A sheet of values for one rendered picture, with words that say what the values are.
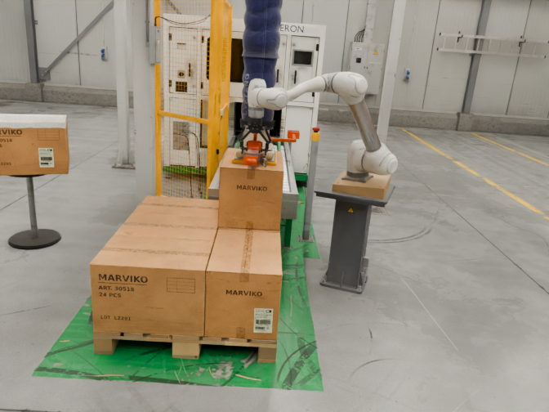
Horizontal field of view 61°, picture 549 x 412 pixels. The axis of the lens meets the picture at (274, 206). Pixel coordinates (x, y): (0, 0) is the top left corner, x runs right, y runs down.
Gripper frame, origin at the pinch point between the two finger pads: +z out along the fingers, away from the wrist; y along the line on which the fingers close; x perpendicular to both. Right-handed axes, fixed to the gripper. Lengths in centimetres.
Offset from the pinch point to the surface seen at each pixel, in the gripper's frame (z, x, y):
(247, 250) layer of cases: 53, 21, -1
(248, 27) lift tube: -69, -34, 9
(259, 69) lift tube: -45, -32, 1
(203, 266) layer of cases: 53, 46, 21
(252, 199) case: 33.1, -12.4, -0.3
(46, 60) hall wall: 5, -952, 579
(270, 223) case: 48, -13, -13
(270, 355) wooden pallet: 102, 50, -18
